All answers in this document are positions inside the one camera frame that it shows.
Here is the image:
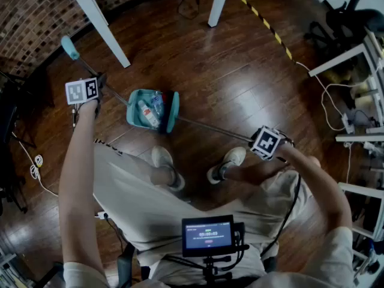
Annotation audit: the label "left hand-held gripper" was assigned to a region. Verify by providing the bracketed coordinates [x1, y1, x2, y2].
[65, 72, 109, 120]

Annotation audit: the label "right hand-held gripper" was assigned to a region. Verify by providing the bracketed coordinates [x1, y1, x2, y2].
[247, 125, 295, 163]

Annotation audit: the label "teal dustpan with long handle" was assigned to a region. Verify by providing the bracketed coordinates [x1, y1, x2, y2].
[61, 35, 170, 133]

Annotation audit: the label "white trash bottle red label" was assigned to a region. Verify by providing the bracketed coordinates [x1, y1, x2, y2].
[137, 100, 160, 129]

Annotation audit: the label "teal broom with metal handle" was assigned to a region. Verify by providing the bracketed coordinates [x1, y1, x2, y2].
[161, 90, 254, 142]

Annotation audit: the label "person's right forearm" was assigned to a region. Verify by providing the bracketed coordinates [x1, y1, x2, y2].
[277, 144, 353, 230]

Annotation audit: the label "person's left forearm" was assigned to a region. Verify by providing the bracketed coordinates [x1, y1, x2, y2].
[58, 99, 101, 205]

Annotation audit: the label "person's right leg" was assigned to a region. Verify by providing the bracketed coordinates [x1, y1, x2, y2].
[223, 156, 321, 188]

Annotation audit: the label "person's leg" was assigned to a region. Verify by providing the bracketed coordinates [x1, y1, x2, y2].
[119, 151, 178, 189]
[223, 156, 321, 188]

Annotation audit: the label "person's right white shoe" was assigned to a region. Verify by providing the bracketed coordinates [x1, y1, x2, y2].
[206, 146, 247, 185]

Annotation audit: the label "person's white shoe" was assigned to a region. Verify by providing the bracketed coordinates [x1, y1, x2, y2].
[151, 145, 186, 191]
[206, 146, 247, 185]

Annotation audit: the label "white table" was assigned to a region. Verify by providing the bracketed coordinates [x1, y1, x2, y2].
[66, 0, 234, 69]

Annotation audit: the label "black stand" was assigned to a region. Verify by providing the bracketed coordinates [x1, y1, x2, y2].
[0, 70, 38, 214]

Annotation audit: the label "white power strip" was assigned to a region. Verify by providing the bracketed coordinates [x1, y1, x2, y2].
[341, 112, 357, 134]

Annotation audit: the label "person's left white shoe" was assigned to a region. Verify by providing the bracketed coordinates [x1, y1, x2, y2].
[151, 145, 186, 191]

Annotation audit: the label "black chest monitor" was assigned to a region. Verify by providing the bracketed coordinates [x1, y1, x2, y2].
[181, 214, 235, 258]

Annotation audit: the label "person's left leg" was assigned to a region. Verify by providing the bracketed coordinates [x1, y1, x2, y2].
[119, 151, 178, 189]

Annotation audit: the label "black yellow striped floor strip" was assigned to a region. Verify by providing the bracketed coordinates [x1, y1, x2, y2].
[239, 0, 296, 62]

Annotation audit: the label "person's beige shorts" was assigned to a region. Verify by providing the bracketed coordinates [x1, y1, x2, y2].
[91, 136, 316, 253]

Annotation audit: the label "person's beige shirt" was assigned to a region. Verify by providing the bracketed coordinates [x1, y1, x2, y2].
[62, 226, 356, 288]

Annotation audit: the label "black office chair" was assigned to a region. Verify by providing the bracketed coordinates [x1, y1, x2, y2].
[303, 0, 384, 52]

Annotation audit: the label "long white floor cable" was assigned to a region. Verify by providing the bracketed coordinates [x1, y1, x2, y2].
[295, 60, 374, 132]

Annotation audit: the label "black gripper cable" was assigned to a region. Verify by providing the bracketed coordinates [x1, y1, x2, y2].
[260, 172, 302, 258]

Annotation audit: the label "coiled white cable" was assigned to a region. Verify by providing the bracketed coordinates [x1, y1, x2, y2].
[11, 132, 59, 197]

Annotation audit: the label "white shelf frame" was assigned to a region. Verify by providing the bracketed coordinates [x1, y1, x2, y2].
[337, 181, 384, 242]

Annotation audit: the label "white desk frame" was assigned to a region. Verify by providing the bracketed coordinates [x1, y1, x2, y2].
[308, 25, 384, 143]

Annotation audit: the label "black cable under table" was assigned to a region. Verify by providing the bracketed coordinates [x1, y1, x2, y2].
[176, 0, 201, 20]

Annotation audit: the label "black monitor mount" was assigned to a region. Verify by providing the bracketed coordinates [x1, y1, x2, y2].
[166, 222, 251, 288]

